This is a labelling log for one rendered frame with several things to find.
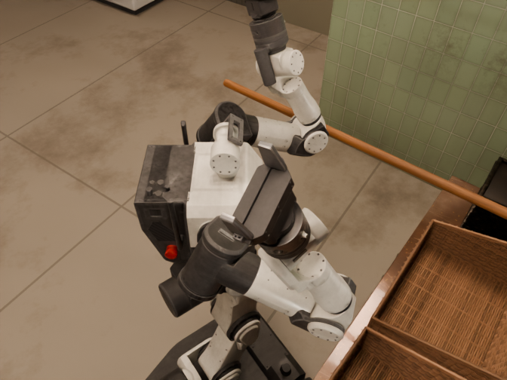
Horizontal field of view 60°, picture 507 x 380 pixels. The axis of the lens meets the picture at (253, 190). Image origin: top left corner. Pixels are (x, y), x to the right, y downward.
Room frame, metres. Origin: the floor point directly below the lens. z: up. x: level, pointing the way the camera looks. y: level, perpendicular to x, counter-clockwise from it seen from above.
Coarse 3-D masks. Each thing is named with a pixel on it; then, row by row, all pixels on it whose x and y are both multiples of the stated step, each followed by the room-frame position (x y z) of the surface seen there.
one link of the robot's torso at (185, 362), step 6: (204, 342) 0.76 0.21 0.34; (192, 348) 0.74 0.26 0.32; (198, 348) 0.73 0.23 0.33; (186, 354) 0.70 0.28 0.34; (192, 354) 0.71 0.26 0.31; (180, 360) 0.68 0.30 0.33; (186, 360) 0.68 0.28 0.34; (192, 360) 0.71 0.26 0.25; (180, 366) 0.66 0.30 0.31; (186, 366) 0.66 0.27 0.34; (192, 366) 0.65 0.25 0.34; (186, 372) 0.63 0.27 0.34; (192, 372) 0.63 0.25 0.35; (234, 372) 0.63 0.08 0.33; (240, 372) 0.65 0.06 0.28; (192, 378) 0.61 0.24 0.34; (198, 378) 0.61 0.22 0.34; (222, 378) 0.61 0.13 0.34; (228, 378) 0.61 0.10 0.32; (234, 378) 0.62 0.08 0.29
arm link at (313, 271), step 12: (264, 252) 0.42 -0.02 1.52; (312, 252) 0.47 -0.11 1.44; (276, 264) 0.40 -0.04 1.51; (300, 264) 0.45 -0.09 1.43; (312, 264) 0.45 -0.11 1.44; (324, 264) 0.44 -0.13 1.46; (288, 276) 0.40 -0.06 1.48; (300, 276) 0.42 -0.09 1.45; (312, 276) 0.42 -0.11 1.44; (324, 276) 0.42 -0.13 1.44; (300, 288) 0.40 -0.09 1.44; (312, 288) 0.40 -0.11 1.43
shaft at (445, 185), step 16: (224, 80) 1.41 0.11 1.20; (256, 96) 1.31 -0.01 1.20; (288, 112) 1.22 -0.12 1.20; (352, 144) 1.06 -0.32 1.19; (368, 144) 1.05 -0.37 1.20; (384, 160) 0.99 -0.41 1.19; (400, 160) 0.97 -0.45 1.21; (416, 176) 0.92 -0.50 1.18; (432, 176) 0.90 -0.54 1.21; (464, 192) 0.84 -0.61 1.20; (496, 208) 0.78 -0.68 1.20
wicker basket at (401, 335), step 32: (448, 224) 1.07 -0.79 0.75; (416, 256) 1.02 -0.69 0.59; (448, 256) 1.02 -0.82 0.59; (480, 256) 0.97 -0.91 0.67; (448, 288) 0.87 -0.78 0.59; (384, 320) 0.74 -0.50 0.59; (416, 320) 0.73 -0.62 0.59; (448, 320) 0.74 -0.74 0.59; (480, 320) 0.74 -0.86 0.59; (416, 352) 0.57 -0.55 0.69; (448, 352) 0.53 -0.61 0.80; (480, 352) 0.61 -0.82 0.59
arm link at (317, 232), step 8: (304, 208) 0.49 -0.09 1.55; (312, 216) 0.47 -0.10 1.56; (312, 224) 0.46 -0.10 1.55; (320, 224) 0.46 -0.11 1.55; (312, 232) 0.45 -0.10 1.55; (320, 232) 0.45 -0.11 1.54; (328, 232) 0.45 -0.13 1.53; (304, 240) 0.40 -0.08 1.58; (312, 240) 0.43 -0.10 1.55; (320, 240) 0.44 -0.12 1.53; (304, 248) 0.40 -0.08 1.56; (312, 248) 0.43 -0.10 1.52; (272, 256) 0.40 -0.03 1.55; (280, 256) 0.39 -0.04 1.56; (288, 256) 0.39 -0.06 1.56; (296, 256) 0.41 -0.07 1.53; (304, 256) 0.42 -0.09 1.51; (288, 264) 0.40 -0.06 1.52; (296, 264) 0.41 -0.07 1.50
